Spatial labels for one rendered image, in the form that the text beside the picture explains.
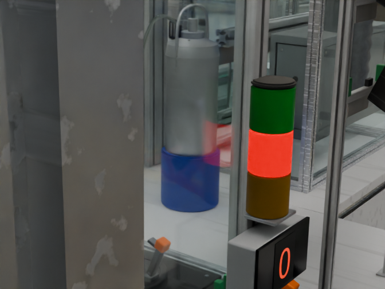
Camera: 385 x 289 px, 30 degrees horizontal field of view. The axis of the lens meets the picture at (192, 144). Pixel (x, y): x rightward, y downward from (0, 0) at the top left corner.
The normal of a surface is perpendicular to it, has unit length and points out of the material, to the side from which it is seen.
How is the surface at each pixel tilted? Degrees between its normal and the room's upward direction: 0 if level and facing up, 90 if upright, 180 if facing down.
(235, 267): 90
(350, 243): 0
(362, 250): 0
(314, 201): 0
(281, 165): 90
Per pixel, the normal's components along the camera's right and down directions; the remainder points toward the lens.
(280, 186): 0.44, 0.27
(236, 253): -0.58, 0.23
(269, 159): -0.14, 0.29
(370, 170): 0.02, -0.96
